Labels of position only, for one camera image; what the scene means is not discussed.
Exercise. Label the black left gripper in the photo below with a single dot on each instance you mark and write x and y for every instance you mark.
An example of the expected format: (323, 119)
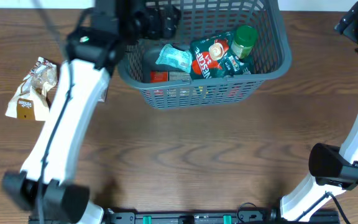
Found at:
(169, 20)

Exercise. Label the light green packet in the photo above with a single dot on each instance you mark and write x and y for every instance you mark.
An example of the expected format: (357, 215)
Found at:
(176, 58)

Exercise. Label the orange snack bar packet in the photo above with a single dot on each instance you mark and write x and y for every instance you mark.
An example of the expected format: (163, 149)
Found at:
(157, 77)

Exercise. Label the green Nescafe coffee pouch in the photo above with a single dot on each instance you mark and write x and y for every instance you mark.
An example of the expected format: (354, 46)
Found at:
(213, 58)

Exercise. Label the green lid seasoning jar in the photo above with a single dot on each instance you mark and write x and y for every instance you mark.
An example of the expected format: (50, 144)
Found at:
(243, 42)

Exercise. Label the beige paper snack bag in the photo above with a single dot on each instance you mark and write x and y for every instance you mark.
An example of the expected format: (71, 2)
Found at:
(30, 98)

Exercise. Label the colourful tissue pack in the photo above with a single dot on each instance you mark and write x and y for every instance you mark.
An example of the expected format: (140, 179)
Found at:
(103, 95)

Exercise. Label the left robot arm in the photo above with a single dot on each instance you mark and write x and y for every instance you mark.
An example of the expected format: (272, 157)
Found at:
(44, 185)

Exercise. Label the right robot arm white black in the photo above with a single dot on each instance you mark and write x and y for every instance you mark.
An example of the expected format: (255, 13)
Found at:
(333, 170)

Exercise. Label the grey plastic basket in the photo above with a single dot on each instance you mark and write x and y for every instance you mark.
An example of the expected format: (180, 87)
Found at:
(271, 54)

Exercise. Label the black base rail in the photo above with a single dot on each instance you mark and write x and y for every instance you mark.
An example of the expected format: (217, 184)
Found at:
(245, 216)

